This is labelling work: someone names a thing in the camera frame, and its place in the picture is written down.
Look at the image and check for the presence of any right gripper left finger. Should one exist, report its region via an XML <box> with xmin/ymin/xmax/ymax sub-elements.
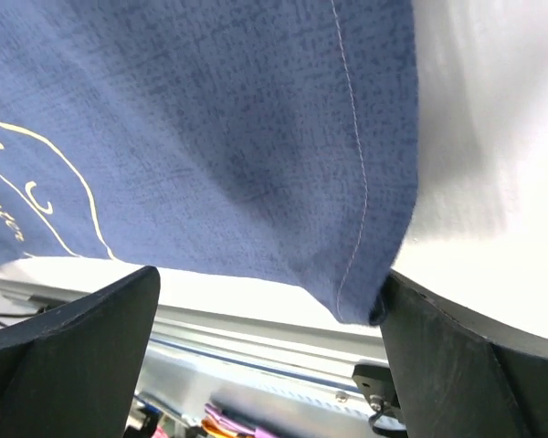
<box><xmin>0</xmin><ymin>266</ymin><xmax>160</xmax><ymax>438</ymax></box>

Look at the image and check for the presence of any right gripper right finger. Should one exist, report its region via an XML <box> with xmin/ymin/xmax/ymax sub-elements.
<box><xmin>378</xmin><ymin>273</ymin><xmax>548</xmax><ymax>437</ymax></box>

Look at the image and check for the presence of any aluminium mounting rail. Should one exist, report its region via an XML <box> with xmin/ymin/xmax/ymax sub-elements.
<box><xmin>0</xmin><ymin>268</ymin><xmax>407</xmax><ymax>434</ymax></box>

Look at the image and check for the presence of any blue fish placemat cloth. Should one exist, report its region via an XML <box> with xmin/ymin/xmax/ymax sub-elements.
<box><xmin>0</xmin><ymin>1</ymin><xmax>418</xmax><ymax>325</ymax></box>

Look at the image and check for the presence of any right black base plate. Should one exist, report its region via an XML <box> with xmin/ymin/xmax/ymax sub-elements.
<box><xmin>352</xmin><ymin>362</ymin><xmax>407</xmax><ymax>437</ymax></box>

